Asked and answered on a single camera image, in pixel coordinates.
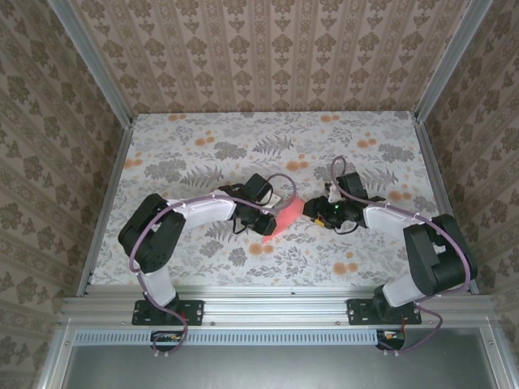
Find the black connector board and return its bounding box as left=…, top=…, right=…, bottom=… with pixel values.
left=375, top=330, right=406, bottom=350
left=149, top=330, right=183, bottom=352

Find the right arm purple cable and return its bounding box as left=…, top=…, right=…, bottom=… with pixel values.
left=330, top=156, right=475, bottom=358

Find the long aluminium mounting rail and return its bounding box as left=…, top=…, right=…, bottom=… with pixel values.
left=60, top=284, right=499, bottom=326

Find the grey metal panel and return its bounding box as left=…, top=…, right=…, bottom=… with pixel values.
left=36, top=327, right=519, bottom=389

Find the pink cloth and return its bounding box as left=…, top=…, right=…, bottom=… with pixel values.
left=260, top=197, right=306, bottom=246

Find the grey slotted cable duct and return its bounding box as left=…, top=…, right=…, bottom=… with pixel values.
left=75, top=328, right=380, bottom=346

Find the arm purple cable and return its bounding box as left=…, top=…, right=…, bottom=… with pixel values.
left=330, top=156, right=475, bottom=358
left=128, top=173, right=300, bottom=361

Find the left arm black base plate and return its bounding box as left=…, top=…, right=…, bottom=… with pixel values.
left=131, top=298, right=204, bottom=327

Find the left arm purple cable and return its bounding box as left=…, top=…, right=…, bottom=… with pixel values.
left=128, top=173, right=300, bottom=361

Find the aluminium corner post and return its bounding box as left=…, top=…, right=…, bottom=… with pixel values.
left=414, top=0, right=495, bottom=122
left=47, top=0, right=135, bottom=127

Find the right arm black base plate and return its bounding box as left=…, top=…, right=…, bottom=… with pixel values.
left=346, top=298, right=422, bottom=327

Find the aluminium side rail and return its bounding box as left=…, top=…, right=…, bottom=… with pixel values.
left=75, top=121, right=135, bottom=297
left=412, top=115, right=480, bottom=296

